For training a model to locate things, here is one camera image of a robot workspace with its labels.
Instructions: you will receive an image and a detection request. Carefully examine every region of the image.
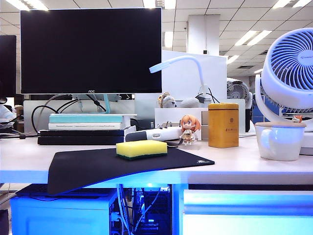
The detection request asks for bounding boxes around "yellow green cleaning sponge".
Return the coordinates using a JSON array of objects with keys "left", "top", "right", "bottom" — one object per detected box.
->
[{"left": 115, "top": 140, "right": 168, "bottom": 162}]

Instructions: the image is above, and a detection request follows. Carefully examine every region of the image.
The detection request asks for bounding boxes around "white drawer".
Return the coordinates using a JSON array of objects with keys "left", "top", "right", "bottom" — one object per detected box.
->
[{"left": 183, "top": 189, "right": 313, "bottom": 215}]

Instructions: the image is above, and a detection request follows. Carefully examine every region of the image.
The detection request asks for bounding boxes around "white drawer cabinet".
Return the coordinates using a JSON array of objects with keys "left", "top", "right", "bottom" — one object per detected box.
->
[{"left": 179, "top": 183, "right": 313, "bottom": 235}]

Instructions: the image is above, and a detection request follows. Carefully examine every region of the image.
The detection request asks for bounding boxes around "frosted desk divider panel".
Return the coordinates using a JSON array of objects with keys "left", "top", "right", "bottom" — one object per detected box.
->
[{"left": 23, "top": 99, "right": 156, "bottom": 134}]

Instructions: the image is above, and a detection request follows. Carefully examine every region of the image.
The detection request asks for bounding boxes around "white grey handheld device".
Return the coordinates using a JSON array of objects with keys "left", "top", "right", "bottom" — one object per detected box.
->
[{"left": 123, "top": 121, "right": 184, "bottom": 142}]

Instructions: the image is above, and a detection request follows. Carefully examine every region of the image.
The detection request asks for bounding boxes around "beige plush animal toy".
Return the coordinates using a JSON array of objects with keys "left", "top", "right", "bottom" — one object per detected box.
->
[{"left": 157, "top": 92, "right": 177, "bottom": 109}]

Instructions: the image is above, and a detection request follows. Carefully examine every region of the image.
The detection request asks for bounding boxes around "orange-haired anime girl figurine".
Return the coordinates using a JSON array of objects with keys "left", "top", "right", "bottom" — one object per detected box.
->
[{"left": 179, "top": 114, "right": 201, "bottom": 146}]

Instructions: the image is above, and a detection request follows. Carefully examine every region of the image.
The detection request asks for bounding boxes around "grey plush toy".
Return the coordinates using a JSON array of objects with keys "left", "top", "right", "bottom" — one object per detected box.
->
[{"left": 179, "top": 97, "right": 200, "bottom": 108}]

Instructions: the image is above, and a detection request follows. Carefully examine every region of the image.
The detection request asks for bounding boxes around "black lamp power plug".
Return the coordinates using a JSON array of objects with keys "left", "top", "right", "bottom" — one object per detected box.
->
[{"left": 195, "top": 87, "right": 220, "bottom": 104}]

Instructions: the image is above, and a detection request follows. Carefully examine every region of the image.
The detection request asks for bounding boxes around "yellow tin box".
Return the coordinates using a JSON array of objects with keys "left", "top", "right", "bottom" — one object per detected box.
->
[{"left": 208, "top": 102, "right": 240, "bottom": 149}]

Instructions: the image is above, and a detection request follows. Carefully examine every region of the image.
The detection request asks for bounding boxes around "white gooseneck desk lamp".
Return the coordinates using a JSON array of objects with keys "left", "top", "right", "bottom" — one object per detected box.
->
[{"left": 149, "top": 55, "right": 212, "bottom": 101}]

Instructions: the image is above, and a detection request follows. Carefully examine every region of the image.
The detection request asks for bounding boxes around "white office partition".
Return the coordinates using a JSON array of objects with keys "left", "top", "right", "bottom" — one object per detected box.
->
[{"left": 161, "top": 50, "right": 227, "bottom": 101}]

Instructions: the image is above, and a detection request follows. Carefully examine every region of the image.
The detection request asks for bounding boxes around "teal book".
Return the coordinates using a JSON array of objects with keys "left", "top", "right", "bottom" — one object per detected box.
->
[{"left": 48, "top": 115, "right": 123, "bottom": 124}]

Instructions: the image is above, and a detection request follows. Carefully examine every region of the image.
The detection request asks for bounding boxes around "black mouse pad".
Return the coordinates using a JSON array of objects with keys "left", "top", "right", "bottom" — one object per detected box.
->
[{"left": 47, "top": 147, "right": 216, "bottom": 195}]

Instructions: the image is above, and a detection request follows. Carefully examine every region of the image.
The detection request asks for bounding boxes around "small white background fan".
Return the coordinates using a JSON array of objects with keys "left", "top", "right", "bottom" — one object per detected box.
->
[{"left": 226, "top": 77, "right": 254, "bottom": 110}]

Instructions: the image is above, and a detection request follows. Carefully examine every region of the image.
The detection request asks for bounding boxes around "black computer tower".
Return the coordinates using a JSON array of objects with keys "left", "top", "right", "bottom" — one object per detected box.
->
[{"left": 109, "top": 185, "right": 172, "bottom": 235}]

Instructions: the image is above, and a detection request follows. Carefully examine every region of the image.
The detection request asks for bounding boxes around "AOC computer monitor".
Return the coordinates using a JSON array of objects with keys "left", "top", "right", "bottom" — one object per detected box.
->
[{"left": 20, "top": 7, "right": 162, "bottom": 115}]

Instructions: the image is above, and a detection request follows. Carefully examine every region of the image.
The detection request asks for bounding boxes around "large white desk fan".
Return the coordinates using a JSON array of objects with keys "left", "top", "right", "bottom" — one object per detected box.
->
[{"left": 254, "top": 27, "right": 313, "bottom": 155}]

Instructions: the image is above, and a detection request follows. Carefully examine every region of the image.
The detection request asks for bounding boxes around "round wooden mug lid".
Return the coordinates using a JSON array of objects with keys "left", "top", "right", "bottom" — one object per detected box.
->
[{"left": 254, "top": 121, "right": 307, "bottom": 128}]

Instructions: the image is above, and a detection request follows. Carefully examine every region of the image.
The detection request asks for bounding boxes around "white ceramic mug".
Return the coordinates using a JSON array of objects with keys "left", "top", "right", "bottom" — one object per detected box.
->
[{"left": 254, "top": 126, "right": 305, "bottom": 162}]

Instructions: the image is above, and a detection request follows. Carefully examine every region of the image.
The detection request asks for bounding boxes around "white under-desk case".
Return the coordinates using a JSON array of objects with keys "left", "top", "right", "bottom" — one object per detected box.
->
[{"left": 10, "top": 190, "right": 117, "bottom": 235}]

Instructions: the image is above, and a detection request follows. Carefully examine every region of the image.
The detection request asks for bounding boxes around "black frameless monitor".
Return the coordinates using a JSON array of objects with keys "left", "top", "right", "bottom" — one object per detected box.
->
[{"left": 0, "top": 35, "right": 17, "bottom": 98}]

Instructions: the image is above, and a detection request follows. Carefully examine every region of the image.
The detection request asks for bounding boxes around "black monitor cable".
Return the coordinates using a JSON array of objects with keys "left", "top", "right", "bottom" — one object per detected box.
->
[{"left": 84, "top": 94, "right": 107, "bottom": 112}]

